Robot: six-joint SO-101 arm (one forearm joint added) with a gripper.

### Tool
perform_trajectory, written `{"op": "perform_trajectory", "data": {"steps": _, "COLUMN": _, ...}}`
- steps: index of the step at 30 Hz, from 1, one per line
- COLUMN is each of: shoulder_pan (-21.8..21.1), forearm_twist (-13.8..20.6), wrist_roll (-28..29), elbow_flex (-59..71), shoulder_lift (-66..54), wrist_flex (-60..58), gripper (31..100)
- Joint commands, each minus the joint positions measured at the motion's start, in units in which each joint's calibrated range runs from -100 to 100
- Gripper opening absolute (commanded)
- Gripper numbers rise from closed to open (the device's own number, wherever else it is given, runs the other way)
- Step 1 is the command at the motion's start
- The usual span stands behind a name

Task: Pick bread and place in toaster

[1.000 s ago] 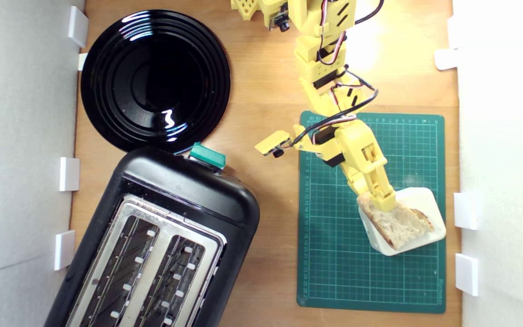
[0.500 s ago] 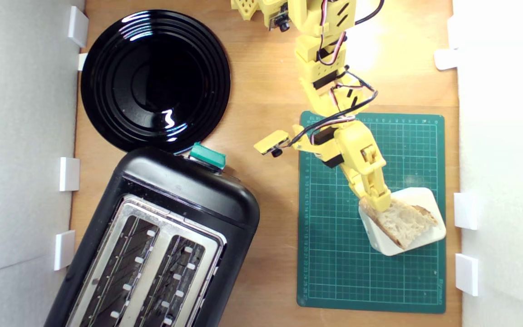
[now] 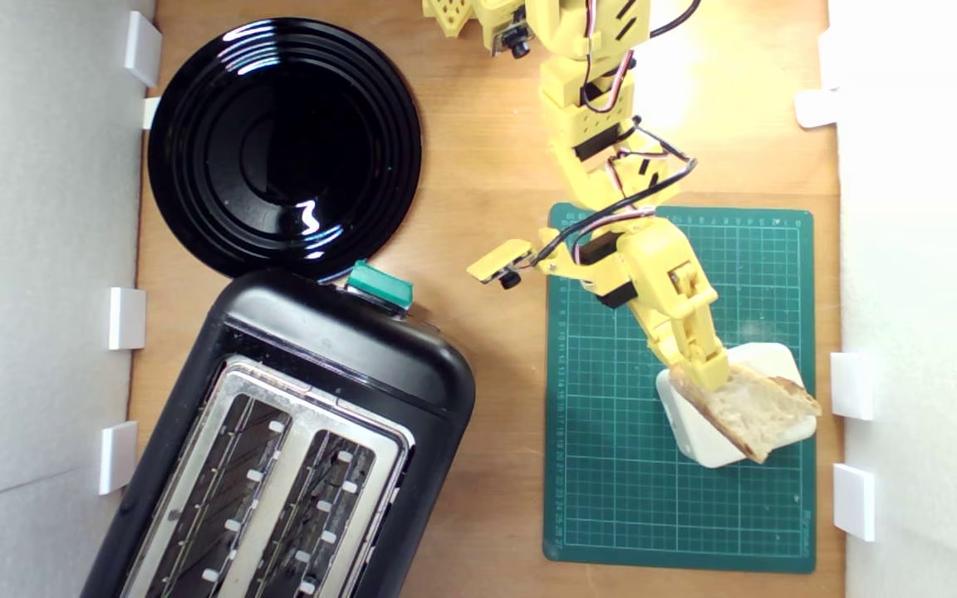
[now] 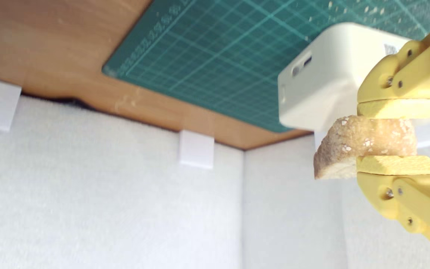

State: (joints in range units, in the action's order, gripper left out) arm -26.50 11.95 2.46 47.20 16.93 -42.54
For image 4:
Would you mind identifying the brown bread slice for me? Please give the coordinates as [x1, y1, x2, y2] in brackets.
[313, 115, 418, 180]

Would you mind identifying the white block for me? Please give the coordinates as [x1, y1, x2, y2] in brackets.
[278, 22, 413, 132]

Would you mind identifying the green cutting mat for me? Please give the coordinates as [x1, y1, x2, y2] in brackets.
[102, 0, 430, 133]

